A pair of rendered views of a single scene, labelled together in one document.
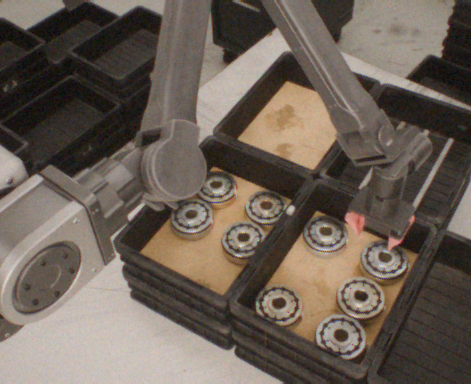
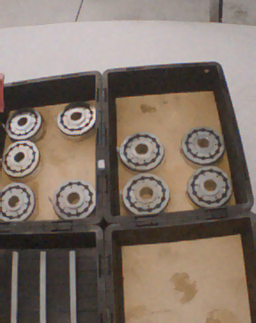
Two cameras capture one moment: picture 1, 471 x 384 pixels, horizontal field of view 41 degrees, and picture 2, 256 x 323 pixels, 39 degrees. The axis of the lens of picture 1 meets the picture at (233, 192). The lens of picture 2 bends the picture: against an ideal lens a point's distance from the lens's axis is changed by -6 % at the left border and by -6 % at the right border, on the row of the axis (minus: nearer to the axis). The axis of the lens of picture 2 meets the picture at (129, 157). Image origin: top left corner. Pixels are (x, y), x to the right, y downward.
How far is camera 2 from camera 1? 1.35 m
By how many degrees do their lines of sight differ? 69
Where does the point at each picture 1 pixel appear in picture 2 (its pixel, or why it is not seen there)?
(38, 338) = (235, 67)
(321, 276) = (61, 169)
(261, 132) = (228, 297)
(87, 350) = not seen: hidden behind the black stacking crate
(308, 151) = (158, 304)
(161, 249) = (204, 116)
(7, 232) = not seen: outside the picture
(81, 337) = not seen: hidden behind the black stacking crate
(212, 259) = (158, 131)
